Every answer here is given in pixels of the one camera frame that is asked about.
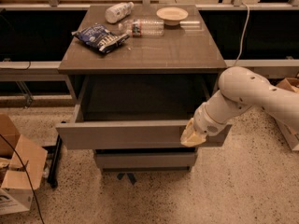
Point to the cream shallow bowl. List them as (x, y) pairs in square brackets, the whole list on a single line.
[(172, 16)]

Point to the grey lower drawer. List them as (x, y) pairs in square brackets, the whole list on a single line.
[(145, 160)]

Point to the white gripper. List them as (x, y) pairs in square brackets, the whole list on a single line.
[(206, 124)]

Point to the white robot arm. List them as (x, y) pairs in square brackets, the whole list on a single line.
[(239, 90)]

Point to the open cardboard box left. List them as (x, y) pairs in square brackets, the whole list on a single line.
[(23, 161)]

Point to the blue snack bag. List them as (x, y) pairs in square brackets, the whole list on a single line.
[(98, 37)]

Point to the grey top drawer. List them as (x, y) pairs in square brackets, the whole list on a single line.
[(122, 111)]

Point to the grey drawer cabinet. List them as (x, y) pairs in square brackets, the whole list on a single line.
[(184, 49)]

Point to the white plastic bottle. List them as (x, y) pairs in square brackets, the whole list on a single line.
[(118, 12)]

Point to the black bar on floor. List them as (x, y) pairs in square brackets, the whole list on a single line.
[(55, 152)]

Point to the grey drawer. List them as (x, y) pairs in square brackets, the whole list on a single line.
[(122, 111), (145, 160)]

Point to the clear plastic water bottle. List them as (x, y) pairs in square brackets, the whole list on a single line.
[(142, 27)]

